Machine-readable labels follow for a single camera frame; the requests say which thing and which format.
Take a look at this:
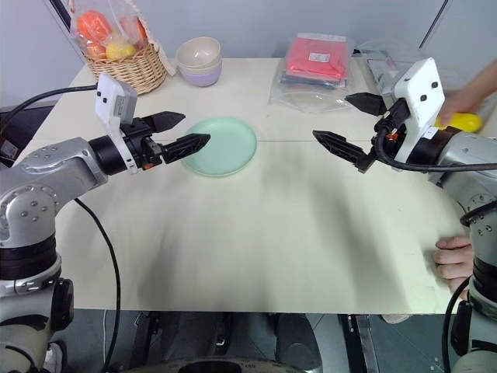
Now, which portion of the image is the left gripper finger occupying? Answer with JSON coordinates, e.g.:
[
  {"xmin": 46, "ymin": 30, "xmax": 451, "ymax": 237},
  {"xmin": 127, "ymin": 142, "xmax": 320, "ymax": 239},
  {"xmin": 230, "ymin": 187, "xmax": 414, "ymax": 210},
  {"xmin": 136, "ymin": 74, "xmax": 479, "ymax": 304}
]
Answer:
[
  {"xmin": 148, "ymin": 110, "xmax": 186, "ymax": 134},
  {"xmin": 160, "ymin": 133, "xmax": 212, "ymax": 166}
]

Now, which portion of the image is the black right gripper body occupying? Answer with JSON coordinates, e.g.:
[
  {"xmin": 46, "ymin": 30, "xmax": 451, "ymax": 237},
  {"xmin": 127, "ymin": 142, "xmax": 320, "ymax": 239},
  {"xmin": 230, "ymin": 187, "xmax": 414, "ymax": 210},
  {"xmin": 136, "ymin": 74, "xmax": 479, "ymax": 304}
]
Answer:
[{"xmin": 370, "ymin": 99, "xmax": 412, "ymax": 161}]

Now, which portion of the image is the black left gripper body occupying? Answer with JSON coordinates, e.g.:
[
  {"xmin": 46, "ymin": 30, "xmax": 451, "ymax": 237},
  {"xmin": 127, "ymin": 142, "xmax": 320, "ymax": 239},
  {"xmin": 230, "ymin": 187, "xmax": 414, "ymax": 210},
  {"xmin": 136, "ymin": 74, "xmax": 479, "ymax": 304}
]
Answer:
[{"xmin": 119, "ymin": 117, "xmax": 165, "ymax": 172}]

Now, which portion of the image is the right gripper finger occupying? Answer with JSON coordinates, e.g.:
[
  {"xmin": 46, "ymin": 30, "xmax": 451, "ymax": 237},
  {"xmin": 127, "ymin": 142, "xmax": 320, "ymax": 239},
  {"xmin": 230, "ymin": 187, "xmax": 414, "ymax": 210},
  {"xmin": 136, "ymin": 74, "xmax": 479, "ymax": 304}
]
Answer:
[
  {"xmin": 311, "ymin": 130, "xmax": 376, "ymax": 173},
  {"xmin": 345, "ymin": 92, "xmax": 388, "ymax": 118}
]

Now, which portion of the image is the yellow toy lemon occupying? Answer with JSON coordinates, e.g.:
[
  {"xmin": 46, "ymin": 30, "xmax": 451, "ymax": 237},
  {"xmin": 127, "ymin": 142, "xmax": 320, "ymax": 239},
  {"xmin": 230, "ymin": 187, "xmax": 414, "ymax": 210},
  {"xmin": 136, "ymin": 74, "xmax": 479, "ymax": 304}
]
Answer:
[{"xmin": 433, "ymin": 111, "xmax": 484, "ymax": 134}]

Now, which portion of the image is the light green round plate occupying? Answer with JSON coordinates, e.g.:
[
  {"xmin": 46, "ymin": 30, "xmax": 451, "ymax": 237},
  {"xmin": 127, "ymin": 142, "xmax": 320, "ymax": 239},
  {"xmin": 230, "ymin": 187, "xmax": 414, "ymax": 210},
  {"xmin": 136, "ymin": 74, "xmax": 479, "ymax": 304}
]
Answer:
[{"xmin": 180, "ymin": 116, "xmax": 259, "ymax": 179}]

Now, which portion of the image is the yellow toy fruit in bag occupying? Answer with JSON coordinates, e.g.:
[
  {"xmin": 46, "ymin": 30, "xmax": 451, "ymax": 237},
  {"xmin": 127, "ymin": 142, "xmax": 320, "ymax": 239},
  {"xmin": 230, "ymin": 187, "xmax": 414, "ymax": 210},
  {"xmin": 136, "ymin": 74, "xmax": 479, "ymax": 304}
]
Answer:
[{"xmin": 105, "ymin": 40, "xmax": 137, "ymax": 61}]

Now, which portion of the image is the red-orange toy fruit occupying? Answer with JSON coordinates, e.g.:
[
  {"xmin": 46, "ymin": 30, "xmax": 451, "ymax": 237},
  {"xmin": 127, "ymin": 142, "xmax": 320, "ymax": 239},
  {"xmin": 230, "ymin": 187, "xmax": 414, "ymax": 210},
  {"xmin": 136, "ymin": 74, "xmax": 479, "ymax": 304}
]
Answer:
[{"xmin": 119, "ymin": 15, "xmax": 148, "ymax": 51}]

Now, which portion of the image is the clear plastic fruit bag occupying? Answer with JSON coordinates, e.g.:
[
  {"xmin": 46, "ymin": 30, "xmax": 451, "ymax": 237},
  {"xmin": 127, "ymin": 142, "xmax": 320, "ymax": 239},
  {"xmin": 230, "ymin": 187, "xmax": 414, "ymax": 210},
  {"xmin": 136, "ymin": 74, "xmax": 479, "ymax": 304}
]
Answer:
[{"xmin": 68, "ymin": 0, "xmax": 151, "ymax": 62}]

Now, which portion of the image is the person's right hand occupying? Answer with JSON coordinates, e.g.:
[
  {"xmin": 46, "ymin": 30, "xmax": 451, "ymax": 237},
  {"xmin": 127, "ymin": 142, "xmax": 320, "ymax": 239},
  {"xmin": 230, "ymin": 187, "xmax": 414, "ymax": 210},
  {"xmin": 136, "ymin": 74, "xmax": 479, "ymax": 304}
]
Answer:
[{"xmin": 440, "ymin": 86, "xmax": 487, "ymax": 125}]

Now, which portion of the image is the person's left hand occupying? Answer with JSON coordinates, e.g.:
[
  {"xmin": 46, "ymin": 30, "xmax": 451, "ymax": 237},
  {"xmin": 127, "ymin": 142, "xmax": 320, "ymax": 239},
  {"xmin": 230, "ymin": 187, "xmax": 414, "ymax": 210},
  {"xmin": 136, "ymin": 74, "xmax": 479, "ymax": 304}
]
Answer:
[{"xmin": 432, "ymin": 235, "xmax": 475, "ymax": 294}]

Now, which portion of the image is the clear bag with grey contents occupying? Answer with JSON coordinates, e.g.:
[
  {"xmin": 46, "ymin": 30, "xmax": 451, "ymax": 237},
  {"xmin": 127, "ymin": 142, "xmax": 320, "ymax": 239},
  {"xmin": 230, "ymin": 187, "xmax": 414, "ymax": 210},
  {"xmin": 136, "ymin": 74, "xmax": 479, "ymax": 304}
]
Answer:
[{"xmin": 350, "ymin": 37, "xmax": 422, "ymax": 95}]

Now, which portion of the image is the lavender bowl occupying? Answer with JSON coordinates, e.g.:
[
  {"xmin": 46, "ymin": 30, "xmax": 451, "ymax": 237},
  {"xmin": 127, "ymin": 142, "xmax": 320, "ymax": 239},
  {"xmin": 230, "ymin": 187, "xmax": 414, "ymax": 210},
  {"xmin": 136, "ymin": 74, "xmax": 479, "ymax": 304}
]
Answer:
[{"xmin": 177, "ymin": 64, "xmax": 224, "ymax": 88}]

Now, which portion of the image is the woven wicker basket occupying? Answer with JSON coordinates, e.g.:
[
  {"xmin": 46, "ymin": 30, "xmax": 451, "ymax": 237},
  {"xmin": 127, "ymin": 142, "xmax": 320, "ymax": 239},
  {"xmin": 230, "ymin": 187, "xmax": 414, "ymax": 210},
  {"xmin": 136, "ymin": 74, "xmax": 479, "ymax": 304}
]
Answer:
[{"xmin": 82, "ymin": 41, "xmax": 169, "ymax": 96}]

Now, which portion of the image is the dark blue flat packet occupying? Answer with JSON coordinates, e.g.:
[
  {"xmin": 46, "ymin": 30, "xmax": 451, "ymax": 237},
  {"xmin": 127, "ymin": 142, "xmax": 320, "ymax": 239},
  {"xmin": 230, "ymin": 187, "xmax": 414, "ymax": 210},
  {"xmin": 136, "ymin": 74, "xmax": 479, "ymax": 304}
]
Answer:
[{"xmin": 279, "ymin": 72, "xmax": 347, "ymax": 91}]

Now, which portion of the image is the empty clear plastic bag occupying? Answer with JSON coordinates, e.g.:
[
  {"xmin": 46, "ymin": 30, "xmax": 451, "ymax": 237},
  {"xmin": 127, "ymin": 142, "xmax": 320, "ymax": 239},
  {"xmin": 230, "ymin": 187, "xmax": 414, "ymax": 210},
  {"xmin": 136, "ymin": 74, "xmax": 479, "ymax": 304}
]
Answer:
[{"xmin": 268, "ymin": 82, "xmax": 353, "ymax": 116}]

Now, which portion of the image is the red packet in plastic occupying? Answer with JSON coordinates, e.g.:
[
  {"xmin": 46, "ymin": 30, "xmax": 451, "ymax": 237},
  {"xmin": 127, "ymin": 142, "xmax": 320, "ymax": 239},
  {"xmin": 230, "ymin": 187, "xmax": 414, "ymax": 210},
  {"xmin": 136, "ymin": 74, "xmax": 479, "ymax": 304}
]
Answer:
[{"xmin": 282, "ymin": 33, "xmax": 349, "ymax": 83}]

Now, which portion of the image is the beige bowl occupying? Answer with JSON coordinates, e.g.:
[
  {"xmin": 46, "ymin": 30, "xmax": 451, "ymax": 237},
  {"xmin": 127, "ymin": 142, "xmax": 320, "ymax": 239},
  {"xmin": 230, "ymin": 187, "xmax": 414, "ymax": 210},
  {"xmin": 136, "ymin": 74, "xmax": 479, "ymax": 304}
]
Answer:
[
  {"xmin": 176, "ymin": 57, "xmax": 224, "ymax": 75},
  {"xmin": 175, "ymin": 36, "xmax": 223, "ymax": 71}
]

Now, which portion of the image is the black box with label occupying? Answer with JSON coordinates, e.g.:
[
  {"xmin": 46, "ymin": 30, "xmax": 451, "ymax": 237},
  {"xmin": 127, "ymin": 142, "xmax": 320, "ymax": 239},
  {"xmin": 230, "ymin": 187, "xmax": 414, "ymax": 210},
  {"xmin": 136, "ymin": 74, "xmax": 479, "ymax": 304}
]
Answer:
[{"xmin": 0, "ymin": 101, "xmax": 59, "ymax": 167}]

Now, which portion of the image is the metal table leg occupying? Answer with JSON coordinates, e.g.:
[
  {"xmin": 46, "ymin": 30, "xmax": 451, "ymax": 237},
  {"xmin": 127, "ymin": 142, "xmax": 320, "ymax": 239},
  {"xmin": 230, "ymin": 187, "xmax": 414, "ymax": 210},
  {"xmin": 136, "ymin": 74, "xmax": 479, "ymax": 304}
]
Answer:
[{"xmin": 346, "ymin": 313, "xmax": 377, "ymax": 373}]

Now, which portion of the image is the dark rounded shape under table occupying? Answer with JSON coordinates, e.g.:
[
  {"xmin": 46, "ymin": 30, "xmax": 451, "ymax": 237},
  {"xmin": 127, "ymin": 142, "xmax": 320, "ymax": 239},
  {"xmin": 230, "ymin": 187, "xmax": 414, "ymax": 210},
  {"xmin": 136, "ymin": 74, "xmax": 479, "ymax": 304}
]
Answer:
[{"xmin": 271, "ymin": 312, "xmax": 322, "ymax": 371}]

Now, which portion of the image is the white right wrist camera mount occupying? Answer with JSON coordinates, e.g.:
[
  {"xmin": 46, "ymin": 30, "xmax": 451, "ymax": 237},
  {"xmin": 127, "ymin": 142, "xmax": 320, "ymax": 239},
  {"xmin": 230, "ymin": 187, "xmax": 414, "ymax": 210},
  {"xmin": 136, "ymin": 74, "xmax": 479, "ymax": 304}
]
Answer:
[{"xmin": 381, "ymin": 57, "xmax": 447, "ymax": 163}]

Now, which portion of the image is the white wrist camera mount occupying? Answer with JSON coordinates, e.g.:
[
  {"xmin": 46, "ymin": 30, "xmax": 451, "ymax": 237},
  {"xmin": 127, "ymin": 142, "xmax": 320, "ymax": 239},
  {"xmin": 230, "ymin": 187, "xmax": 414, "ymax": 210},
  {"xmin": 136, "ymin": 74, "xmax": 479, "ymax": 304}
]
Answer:
[
  {"xmin": 381, "ymin": 57, "xmax": 447, "ymax": 163},
  {"xmin": 94, "ymin": 72, "xmax": 141, "ymax": 175}
]

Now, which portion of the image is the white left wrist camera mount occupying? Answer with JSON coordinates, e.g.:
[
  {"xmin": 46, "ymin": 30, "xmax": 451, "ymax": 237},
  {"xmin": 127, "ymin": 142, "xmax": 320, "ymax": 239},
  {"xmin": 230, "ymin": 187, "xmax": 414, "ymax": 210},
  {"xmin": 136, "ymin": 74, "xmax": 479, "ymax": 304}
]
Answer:
[{"xmin": 94, "ymin": 72, "xmax": 141, "ymax": 175}]

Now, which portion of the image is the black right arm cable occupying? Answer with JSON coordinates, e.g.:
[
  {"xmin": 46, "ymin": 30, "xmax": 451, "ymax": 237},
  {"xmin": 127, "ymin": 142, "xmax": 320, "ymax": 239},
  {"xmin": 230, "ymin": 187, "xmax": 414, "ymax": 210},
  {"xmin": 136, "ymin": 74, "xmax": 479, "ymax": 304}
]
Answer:
[
  {"xmin": 441, "ymin": 204, "xmax": 497, "ymax": 373},
  {"xmin": 375, "ymin": 127, "xmax": 497, "ymax": 173}
]

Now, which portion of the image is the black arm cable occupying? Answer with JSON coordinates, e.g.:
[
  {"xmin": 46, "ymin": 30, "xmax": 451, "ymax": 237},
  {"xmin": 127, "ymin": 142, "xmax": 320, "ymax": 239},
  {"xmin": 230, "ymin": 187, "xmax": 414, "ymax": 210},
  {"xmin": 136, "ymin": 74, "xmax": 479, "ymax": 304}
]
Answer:
[
  {"xmin": 74, "ymin": 197, "xmax": 122, "ymax": 373},
  {"xmin": 441, "ymin": 204, "xmax": 497, "ymax": 373},
  {"xmin": 0, "ymin": 84, "xmax": 99, "ymax": 127},
  {"xmin": 375, "ymin": 127, "xmax": 497, "ymax": 173}
]

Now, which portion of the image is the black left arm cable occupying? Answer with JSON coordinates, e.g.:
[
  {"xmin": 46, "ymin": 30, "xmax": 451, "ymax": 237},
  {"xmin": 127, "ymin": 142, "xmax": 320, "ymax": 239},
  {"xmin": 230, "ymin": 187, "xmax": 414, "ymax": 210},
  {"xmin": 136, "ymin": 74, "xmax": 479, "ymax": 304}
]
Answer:
[
  {"xmin": 0, "ymin": 84, "xmax": 99, "ymax": 127},
  {"xmin": 74, "ymin": 197, "xmax": 122, "ymax": 373}
]

